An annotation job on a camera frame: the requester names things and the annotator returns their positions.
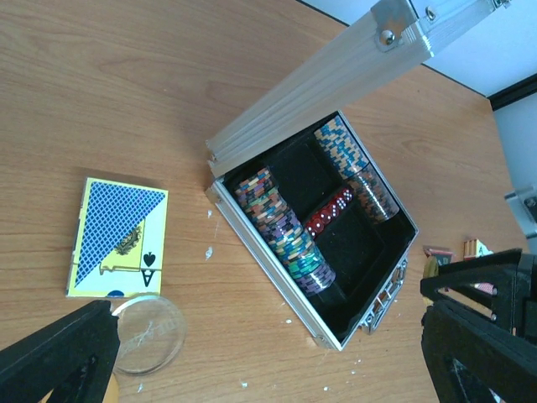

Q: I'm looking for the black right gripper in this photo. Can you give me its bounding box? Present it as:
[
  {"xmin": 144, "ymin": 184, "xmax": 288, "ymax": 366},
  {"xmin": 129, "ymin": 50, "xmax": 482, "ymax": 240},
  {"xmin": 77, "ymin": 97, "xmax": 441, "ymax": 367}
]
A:
[{"xmin": 428, "ymin": 249, "xmax": 536, "ymax": 340}]

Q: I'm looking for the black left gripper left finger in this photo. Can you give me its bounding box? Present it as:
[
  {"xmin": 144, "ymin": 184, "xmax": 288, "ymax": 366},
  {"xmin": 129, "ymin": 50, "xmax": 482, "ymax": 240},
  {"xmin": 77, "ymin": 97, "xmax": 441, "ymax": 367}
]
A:
[{"xmin": 1, "ymin": 301, "xmax": 120, "ymax": 402}]

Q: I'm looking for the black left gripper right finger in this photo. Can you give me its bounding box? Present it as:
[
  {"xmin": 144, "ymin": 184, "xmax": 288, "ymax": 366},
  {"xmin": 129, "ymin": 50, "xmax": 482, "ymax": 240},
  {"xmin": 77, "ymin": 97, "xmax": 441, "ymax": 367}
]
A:
[{"xmin": 421, "ymin": 301, "xmax": 536, "ymax": 402}]

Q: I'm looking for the red playing card deck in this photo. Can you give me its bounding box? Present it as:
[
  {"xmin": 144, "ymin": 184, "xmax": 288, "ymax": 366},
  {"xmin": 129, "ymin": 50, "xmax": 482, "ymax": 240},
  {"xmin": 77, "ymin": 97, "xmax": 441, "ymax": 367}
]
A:
[{"xmin": 462, "ymin": 238, "xmax": 498, "ymax": 297}]

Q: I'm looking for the blue playing card deck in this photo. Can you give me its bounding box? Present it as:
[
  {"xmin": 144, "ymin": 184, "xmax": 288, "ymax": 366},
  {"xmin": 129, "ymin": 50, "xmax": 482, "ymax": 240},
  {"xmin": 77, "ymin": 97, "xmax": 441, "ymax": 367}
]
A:
[{"xmin": 65, "ymin": 177, "xmax": 169, "ymax": 298}]

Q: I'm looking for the silver aluminium poker case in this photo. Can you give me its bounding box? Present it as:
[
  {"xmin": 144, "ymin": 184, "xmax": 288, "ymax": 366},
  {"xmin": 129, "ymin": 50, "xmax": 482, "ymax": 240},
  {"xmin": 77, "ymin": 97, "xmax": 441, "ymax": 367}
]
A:
[{"xmin": 206, "ymin": 1, "xmax": 503, "ymax": 351}]

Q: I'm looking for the yellow big blind button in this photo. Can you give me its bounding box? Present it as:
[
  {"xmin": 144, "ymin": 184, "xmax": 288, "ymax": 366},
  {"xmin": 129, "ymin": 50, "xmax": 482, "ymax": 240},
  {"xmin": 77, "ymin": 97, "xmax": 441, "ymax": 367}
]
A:
[{"xmin": 420, "ymin": 256, "xmax": 439, "ymax": 307}]

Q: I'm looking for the yellow left blind button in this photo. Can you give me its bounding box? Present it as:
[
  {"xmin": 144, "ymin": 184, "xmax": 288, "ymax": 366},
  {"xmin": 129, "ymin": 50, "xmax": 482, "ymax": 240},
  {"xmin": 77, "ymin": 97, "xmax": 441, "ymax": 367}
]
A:
[{"xmin": 102, "ymin": 374, "xmax": 119, "ymax": 403}]

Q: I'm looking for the black triangular dealer token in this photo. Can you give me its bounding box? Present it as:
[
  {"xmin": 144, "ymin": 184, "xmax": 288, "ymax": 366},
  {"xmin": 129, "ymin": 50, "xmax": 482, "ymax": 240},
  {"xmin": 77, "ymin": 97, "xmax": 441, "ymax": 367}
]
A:
[{"xmin": 423, "ymin": 245, "xmax": 454, "ymax": 266}]

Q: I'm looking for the clear round dealer button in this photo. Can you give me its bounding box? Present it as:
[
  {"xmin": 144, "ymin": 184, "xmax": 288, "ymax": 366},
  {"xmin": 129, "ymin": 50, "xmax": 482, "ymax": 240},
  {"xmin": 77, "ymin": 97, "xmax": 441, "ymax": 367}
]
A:
[{"xmin": 112, "ymin": 295, "xmax": 187, "ymax": 376}]

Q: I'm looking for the left chip row in case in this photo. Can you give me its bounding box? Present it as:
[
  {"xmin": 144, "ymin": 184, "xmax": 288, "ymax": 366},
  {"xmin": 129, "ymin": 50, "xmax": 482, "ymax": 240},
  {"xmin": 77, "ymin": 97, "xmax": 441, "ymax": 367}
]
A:
[{"xmin": 234, "ymin": 167, "xmax": 336, "ymax": 297}]

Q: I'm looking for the chip row in case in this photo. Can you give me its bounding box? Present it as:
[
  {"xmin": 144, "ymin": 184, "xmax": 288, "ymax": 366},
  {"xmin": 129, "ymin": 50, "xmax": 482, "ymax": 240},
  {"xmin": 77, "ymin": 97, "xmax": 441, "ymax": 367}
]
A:
[
  {"xmin": 314, "ymin": 113, "xmax": 399, "ymax": 222},
  {"xmin": 234, "ymin": 167, "xmax": 336, "ymax": 297}
]

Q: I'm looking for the red dice row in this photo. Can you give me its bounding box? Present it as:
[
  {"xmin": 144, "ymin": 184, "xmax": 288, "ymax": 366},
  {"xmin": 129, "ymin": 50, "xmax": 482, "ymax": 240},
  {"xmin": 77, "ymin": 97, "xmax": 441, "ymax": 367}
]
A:
[{"xmin": 304, "ymin": 186, "xmax": 354, "ymax": 238}]

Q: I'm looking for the right chip row in case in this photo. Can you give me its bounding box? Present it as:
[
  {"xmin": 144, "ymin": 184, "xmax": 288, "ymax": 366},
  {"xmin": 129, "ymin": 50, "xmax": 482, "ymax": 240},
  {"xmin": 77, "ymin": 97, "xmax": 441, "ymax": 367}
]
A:
[{"xmin": 314, "ymin": 113, "xmax": 399, "ymax": 222}]

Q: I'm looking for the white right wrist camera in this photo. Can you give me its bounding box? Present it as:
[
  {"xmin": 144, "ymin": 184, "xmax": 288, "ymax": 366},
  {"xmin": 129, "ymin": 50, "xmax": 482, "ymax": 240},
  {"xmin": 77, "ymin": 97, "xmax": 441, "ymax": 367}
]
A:
[{"xmin": 504, "ymin": 184, "xmax": 536, "ymax": 239}]

